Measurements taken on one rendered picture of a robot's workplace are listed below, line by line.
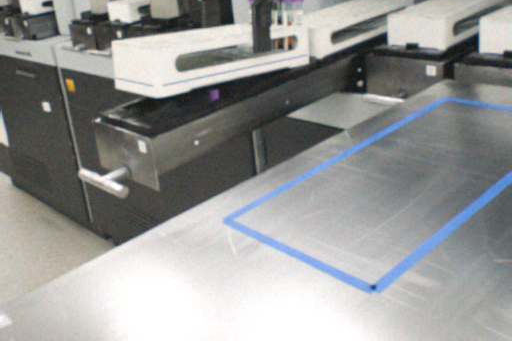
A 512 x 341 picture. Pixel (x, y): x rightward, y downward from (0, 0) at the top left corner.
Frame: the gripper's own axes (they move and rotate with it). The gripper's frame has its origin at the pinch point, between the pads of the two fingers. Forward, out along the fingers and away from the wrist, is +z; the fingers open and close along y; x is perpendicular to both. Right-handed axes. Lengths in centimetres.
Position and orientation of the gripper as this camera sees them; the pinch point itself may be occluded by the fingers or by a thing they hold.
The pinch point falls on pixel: (235, 34)
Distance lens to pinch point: 85.3
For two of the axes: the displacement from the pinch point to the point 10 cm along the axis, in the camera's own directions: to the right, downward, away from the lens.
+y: 6.9, 1.4, -7.1
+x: 7.2, -1.9, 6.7
